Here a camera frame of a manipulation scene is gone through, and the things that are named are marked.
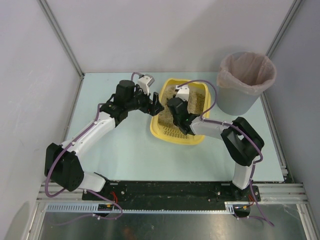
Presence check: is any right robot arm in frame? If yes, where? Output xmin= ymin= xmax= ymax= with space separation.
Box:
xmin=167 ymin=97 xmax=265 ymax=200

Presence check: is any yellow litter box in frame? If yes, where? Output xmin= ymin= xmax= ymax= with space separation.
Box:
xmin=150 ymin=78 xmax=211 ymax=145

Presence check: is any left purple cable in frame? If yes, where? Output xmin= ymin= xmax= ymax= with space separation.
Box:
xmin=44 ymin=71 xmax=124 ymax=226

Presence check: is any grey slotted cable duct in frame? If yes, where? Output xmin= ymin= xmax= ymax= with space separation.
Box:
xmin=44 ymin=201 xmax=251 ymax=214

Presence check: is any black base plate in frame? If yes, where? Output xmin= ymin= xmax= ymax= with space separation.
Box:
xmin=82 ymin=180 xmax=261 ymax=211

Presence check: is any grey trash bin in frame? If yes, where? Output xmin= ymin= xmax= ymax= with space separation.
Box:
xmin=217 ymin=85 xmax=265 ymax=116

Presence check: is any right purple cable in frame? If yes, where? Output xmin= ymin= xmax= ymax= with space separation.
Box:
xmin=176 ymin=79 xmax=276 ymax=228

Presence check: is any beige cat litter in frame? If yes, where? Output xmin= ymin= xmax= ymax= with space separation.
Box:
xmin=158 ymin=85 xmax=206 ymax=129

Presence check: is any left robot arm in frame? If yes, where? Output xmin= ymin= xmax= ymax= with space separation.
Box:
xmin=44 ymin=74 xmax=164 ymax=198

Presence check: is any purple cable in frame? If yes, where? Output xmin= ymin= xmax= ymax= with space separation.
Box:
xmin=44 ymin=71 xmax=124 ymax=226
xmin=176 ymin=79 xmax=276 ymax=228

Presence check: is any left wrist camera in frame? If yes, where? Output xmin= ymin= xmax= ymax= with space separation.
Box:
xmin=137 ymin=74 xmax=155 ymax=96

